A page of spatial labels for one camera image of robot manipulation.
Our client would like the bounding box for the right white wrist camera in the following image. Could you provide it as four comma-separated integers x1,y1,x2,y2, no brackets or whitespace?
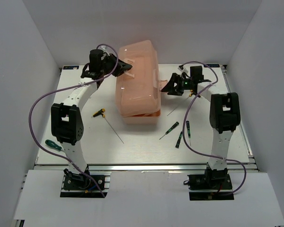
178,65,188,77

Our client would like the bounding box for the green handle screwdriver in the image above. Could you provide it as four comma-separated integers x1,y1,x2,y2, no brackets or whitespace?
45,140,63,151

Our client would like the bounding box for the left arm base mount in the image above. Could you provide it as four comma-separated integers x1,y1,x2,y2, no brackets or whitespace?
60,168,110,199

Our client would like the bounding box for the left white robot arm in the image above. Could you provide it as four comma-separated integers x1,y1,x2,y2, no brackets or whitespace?
51,49,133,189

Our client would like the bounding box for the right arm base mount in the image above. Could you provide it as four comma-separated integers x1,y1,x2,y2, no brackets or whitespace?
183,175,234,201

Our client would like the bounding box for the yellow black T-handle hex key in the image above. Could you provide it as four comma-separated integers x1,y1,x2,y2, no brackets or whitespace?
92,108,124,143

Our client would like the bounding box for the blue label sticker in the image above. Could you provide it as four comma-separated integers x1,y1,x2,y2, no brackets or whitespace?
203,64,220,68
62,65,79,70

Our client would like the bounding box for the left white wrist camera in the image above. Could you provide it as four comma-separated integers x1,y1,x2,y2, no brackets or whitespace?
100,46,111,57

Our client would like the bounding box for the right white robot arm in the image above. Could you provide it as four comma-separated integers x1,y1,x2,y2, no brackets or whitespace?
161,65,241,189

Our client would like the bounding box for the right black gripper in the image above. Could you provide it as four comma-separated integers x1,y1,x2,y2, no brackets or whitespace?
161,73,194,96

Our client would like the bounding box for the blue label sticker left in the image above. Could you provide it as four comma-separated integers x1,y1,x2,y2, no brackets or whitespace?
62,65,79,70

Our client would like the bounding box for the pink plastic toolbox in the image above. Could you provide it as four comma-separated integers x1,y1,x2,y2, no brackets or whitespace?
115,40,167,124

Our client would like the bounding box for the black green precision screwdriver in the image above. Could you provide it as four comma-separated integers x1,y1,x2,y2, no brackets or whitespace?
159,122,179,139

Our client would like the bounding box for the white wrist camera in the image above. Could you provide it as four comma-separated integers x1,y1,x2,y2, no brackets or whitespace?
100,46,111,57
178,65,188,77

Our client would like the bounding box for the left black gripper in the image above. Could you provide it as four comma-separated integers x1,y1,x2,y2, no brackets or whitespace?
99,53,132,77

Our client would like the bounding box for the blue label sticker right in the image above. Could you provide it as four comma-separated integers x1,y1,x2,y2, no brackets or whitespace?
203,64,220,68

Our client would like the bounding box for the aluminium table front rail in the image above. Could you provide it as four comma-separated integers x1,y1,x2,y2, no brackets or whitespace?
87,164,258,172

